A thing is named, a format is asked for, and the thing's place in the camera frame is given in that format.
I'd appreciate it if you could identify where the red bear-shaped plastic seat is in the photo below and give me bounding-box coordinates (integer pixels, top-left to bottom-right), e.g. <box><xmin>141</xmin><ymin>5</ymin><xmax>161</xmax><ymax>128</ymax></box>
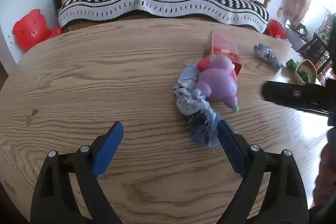
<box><xmin>13</xmin><ymin>9</ymin><xmax>63</xmax><ymax>52</ymax></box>

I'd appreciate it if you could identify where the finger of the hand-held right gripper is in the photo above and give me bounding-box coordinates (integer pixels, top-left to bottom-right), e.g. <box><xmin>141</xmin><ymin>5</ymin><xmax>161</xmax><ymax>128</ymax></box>
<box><xmin>262</xmin><ymin>80</ymin><xmax>332</xmax><ymax>117</ymax></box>

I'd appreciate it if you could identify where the twisted blue grey wrapper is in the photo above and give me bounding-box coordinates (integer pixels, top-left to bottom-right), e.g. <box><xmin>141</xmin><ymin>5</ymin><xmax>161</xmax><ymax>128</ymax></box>
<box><xmin>253</xmin><ymin>43</ymin><xmax>283</xmax><ymax>70</ymax></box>

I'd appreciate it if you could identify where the white cabinet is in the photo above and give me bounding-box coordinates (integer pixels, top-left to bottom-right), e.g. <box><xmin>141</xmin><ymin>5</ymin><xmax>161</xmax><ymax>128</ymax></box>
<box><xmin>0</xmin><ymin>0</ymin><xmax>63</xmax><ymax>73</ymax></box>

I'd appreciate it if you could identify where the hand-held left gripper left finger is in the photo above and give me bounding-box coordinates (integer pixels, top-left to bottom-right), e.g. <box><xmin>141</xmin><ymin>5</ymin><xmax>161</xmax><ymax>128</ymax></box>
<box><xmin>30</xmin><ymin>122</ymin><xmax>124</xmax><ymax>224</ymax></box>

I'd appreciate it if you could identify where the person's right hand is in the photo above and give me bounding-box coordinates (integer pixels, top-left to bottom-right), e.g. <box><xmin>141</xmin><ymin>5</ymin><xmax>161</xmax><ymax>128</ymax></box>
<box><xmin>314</xmin><ymin>145</ymin><xmax>336</xmax><ymax>207</ymax></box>

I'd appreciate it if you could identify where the purple and pink toy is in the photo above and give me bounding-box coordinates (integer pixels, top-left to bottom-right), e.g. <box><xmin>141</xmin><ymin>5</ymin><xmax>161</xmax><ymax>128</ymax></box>
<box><xmin>195</xmin><ymin>54</ymin><xmax>240</xmax><ymax>112</ymax></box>

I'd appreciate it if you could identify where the red carton box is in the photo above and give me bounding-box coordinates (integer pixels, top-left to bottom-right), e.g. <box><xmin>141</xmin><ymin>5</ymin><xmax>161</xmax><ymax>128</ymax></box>
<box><xmin>204</xmin><ymin>31</ymin><xmax>243</xmax><ymax>76</ymax></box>

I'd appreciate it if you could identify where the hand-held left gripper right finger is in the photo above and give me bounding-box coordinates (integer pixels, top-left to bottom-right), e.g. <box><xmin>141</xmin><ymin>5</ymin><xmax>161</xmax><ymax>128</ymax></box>
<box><xmin>217</xmin><ymin>120</ymin><xmax>309</xmax><ymax>224</ymax></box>

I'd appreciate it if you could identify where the green plant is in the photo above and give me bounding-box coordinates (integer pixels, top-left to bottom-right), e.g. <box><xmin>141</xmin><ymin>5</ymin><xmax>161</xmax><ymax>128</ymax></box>
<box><xmin>314</xmin><ymin>13</ymin><xmax>336</xmax><ymax>44</ymax></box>

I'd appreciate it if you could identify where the black chair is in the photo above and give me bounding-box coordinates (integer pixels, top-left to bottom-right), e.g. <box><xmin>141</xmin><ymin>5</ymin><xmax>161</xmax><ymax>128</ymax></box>
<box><xmin>297</xmin><ymin>32</ymin><xmax>332</xmax><ymax>69</ymax></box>

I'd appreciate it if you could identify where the red plastic bag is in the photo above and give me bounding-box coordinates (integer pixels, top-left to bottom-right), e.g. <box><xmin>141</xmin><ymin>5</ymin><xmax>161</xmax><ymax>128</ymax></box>
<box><xmin>266</xmin><ymin>19</ymin><xmax>288</xmax><ymax>40</ymax></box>

